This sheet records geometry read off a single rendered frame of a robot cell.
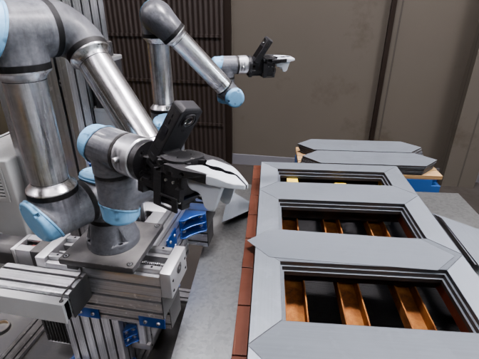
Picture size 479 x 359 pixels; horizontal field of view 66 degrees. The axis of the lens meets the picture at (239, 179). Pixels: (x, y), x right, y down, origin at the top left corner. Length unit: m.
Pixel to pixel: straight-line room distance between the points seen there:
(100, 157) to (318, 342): 0.73
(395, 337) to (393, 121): 3.07
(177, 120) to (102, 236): 0.60
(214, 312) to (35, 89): 0.92
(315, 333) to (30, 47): 0.96
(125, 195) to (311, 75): 3.25
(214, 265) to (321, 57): 2.67
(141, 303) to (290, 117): 3.05
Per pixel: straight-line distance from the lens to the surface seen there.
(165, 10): 1.41
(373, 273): 1.38
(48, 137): 0.91
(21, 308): 1.24
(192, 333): 1.34
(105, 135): 0.69
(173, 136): 0.57
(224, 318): 1.37
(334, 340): 1.10
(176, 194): 0.56
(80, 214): 0.99
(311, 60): 3.81
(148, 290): 1.14
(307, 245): 1.40
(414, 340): 1.17
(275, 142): 4.03
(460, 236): 1.81
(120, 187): 0.71
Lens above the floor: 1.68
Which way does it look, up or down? 26 degrees down
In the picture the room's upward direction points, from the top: straight up
